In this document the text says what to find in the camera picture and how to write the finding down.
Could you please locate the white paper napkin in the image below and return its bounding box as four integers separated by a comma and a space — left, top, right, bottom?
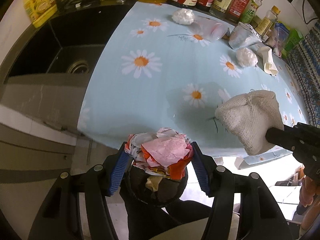
257, 46, 279, 76

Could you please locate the black kitchen sink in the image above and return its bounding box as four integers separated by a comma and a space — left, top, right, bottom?
6, 4, 132, 78

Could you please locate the black-lined trash bin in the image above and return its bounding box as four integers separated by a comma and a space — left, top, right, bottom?
123, 166, 188, 207

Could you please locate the daisy print blue tablecloth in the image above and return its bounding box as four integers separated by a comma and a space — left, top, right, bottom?
78, 2, 308, 158

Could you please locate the green label oil bottle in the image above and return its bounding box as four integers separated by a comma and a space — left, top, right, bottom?
239, 0, 263, 23

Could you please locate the beige paper bag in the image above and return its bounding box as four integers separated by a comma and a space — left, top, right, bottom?
145, 176, 163, 192

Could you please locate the foil cup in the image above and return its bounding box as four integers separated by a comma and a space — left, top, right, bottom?
228, 22, 262, 50

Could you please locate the patterned blue curtain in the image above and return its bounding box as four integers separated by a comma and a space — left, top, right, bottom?
287, 22, 319, 128

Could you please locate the person's right hand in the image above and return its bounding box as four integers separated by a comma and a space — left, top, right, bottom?
298, 164, 320, 221

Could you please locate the green packet bag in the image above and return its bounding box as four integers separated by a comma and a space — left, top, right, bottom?
281, 29, 303, 59

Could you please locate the small white plastic ball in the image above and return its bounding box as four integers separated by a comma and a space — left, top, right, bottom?
171, 9, 195, 25

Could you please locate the pink red wrapper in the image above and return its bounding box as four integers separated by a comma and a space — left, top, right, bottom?
124, 127, 194, 180

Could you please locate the white knit cloth large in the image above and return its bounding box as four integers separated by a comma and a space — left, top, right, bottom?
215, 90, 284, 155

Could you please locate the blue white salt bag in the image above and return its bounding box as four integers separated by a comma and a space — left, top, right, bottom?
268, 22, 289, 57

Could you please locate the clear plastic cup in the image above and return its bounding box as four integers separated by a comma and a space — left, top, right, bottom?
196, 16, 228, 42

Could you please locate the red label liquor bottle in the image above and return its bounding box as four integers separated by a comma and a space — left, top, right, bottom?
226, 0, 250, 23

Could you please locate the black power cable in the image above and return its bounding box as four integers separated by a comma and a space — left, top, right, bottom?
301, 0, 320, 26

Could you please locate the yellow cap seasoning bottle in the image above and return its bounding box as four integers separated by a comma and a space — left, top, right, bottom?
255, 5, 280, 38

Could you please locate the yellow dish soap bottle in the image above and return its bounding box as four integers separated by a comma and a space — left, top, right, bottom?
23, 0, 57, 28

